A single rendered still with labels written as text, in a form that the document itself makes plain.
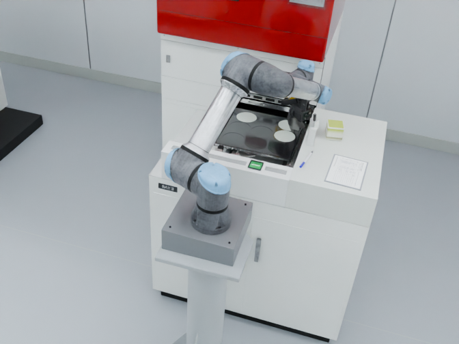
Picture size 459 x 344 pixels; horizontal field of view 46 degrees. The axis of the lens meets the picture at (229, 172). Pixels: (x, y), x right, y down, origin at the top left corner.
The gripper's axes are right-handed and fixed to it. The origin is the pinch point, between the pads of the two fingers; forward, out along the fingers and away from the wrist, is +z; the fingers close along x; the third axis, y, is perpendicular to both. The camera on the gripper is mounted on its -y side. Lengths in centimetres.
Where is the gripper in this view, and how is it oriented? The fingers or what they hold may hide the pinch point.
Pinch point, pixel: (292, 129)
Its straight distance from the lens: 257.8
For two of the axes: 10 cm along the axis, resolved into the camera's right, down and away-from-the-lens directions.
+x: 7.8, -3.4, 5.3
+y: 6.3, 4.9, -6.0
